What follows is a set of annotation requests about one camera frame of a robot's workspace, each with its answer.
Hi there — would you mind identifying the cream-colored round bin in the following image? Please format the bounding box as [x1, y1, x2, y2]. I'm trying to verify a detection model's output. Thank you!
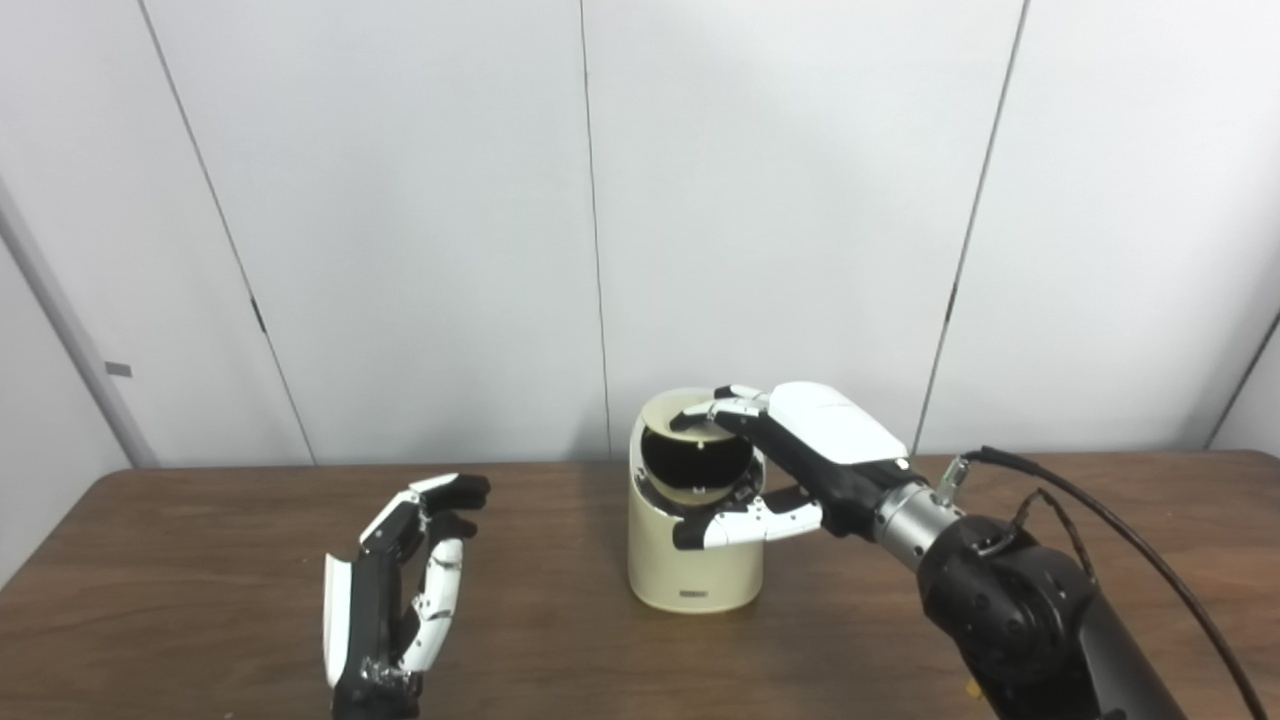
[628, 388, 769, 613]

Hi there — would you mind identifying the thin braided wire loop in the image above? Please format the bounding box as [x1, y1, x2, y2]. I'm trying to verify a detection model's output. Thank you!
[1010, 488, 1098, 586]

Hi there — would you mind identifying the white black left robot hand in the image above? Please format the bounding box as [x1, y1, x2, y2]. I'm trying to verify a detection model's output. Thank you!
[322, 473, 492, 720]

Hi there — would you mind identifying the cream round bin lid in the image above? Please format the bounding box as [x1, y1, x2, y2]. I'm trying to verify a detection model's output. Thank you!
[640, 392, 756, 501]

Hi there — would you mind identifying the gray wall corner strip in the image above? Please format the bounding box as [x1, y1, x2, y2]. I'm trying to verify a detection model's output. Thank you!
[0, 180, 161, 469]

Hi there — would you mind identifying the thick black right wrist cable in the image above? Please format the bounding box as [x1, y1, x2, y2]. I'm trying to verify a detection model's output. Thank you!
[935, 446, 1271, 720]

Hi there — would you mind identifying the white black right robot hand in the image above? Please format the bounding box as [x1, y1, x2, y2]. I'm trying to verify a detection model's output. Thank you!
[668, 381, 913, 551]

